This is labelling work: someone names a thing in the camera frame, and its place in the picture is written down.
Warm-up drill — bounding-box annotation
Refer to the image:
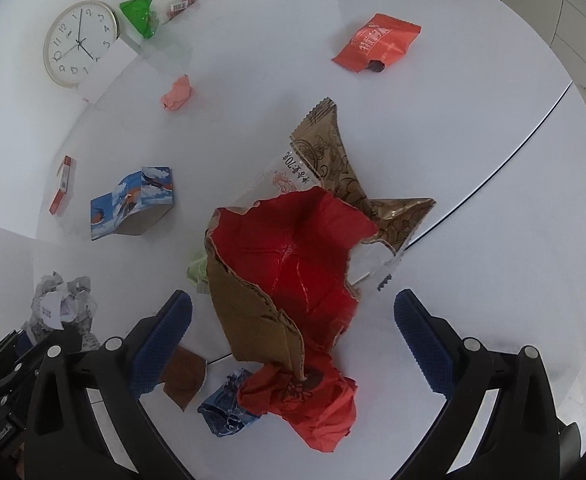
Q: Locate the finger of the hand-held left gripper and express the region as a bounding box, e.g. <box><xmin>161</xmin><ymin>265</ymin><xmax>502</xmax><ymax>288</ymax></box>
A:
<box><xmin>0</xmin><ymin>330</ymin><xmax>82</xmax><ymax>403</ymax></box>

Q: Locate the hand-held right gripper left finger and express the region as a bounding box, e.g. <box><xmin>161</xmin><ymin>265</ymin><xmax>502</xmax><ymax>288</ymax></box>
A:
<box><xmin>23</xmin><ymin>289</ymin><xmax>194</xmax><ymax>480</ymax></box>

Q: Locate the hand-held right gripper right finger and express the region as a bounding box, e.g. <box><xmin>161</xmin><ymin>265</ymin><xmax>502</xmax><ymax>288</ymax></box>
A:
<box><xmin>394</xmin><ymin>289</ymin><xmax>562</xmax><ymax>480</ymax></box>

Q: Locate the blue bird-print box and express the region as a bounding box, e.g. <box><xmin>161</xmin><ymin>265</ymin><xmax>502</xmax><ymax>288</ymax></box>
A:
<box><xmin>90</xmin><ymin>165</ymin><xmax>175</xmax><ymax>242</ymax></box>

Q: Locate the torn red-lined cardboard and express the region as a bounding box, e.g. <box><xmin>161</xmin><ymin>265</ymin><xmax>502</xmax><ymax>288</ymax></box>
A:
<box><xmin>204</xmin><ymin>186</ymin><xmax>380</xmax><ymax>381</ymax></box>

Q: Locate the pink paper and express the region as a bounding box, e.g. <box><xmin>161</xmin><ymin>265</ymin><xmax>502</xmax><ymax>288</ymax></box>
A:
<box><xmin>160</xmin><ymin>74</ymin><xmax>194</xmax><ymax>111</ymax></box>

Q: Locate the brown cardboard scrap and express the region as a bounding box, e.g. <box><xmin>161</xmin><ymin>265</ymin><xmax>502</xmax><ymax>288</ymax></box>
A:
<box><xmin>162</xmin><ymin>345</ymin><xmax>208</xmax><ymax>412</ymax></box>

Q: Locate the crumpled white printed paper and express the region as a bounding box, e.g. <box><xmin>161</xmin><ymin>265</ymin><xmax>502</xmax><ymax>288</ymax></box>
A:
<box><xmin>29</xmin><ymin>271</ymin><xmax>98</xmax><ymax>351</ymax></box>

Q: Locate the light green crumpled paper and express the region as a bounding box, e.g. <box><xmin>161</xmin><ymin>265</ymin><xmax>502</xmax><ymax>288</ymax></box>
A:
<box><xmin>187</xmin><ymin>255</ymin><xmax>211</xmax><ymax>293</ymax></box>

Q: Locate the blue crumpled wrapper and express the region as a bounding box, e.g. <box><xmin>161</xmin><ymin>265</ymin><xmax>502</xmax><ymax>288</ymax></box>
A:
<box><xmin>197</xmin><ymin>368</ymin><xmax>256</xmax><ymax>438</ymax></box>

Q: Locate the small red and white box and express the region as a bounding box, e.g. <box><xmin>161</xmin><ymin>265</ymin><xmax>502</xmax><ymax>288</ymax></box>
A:
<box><xmin>49</xmin><ymin>156</ymin><xmax>76</xmax><ymax>216</ymax></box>

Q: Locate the brown patterned clear wrapper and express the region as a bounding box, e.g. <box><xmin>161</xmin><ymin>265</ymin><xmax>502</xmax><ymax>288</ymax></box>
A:
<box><xmin>268</xmin><ymin>97</ymin><xmax>437</xmax><ymax>291</ymax></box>

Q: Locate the white folded card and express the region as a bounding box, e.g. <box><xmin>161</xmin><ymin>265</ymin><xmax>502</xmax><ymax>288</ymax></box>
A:
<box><xmin>80</xmin><ymin>39</ymin><xmax>141</xmax><ymax>106</ymax></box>

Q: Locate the orange-red snack packet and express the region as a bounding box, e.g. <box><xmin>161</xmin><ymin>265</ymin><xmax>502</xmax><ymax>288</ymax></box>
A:
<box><xmin>331</xmin><ymin>13</ymin><xmax>422</xmax><ymax>75</ymax></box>

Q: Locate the green plastic wrapper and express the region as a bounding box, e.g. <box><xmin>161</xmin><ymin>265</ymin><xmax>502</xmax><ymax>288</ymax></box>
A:
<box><xmin>119</xmin><ymin>0</ymin><xmax>158</xmax><ymax>41</ymax></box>

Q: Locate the clear wrapper with red label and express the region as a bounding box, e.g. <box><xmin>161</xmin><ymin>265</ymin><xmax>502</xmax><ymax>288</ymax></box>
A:
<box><xmin>153</xmin><ymin>0</ymin><xmax>204</xmax><ymax>23</ymax></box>

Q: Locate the round white wall clock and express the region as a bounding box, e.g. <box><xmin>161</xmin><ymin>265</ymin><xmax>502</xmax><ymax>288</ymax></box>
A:
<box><xmin>43</xmin><ymin>1</ymin><xmax>120</xmax><ymax>88</ymax></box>

